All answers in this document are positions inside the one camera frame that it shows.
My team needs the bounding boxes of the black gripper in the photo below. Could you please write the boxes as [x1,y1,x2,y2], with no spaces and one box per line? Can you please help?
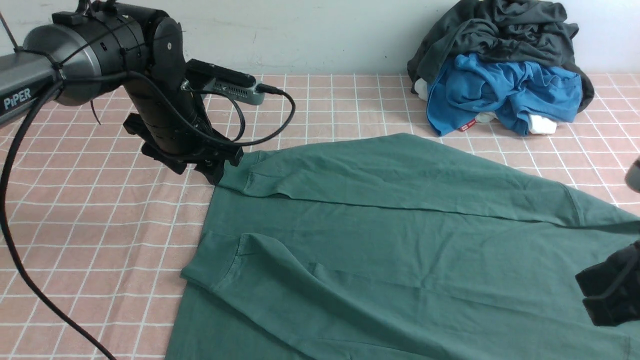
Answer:
[123,79,244,186]
[574,241,640,327]

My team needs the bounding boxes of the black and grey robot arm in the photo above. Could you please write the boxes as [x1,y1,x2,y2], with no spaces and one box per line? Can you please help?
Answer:
[1,0,639,327]

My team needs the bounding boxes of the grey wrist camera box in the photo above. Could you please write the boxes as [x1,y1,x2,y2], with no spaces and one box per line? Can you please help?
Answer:
[181,59,265,106]

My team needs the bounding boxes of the blue crumpled garment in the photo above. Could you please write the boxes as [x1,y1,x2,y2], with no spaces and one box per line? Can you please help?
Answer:
[426,54,583,136]

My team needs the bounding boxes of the green long-sleeved shirt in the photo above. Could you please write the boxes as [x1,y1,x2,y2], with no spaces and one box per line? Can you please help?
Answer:
[165,133,639,360]

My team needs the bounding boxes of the dark grey crumpled garment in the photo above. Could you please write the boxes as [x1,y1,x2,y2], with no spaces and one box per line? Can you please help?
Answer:
[407,0,595,112]

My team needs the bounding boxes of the pink checkered tablecloth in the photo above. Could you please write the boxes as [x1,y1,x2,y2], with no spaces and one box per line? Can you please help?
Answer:
[6,73,640,360]

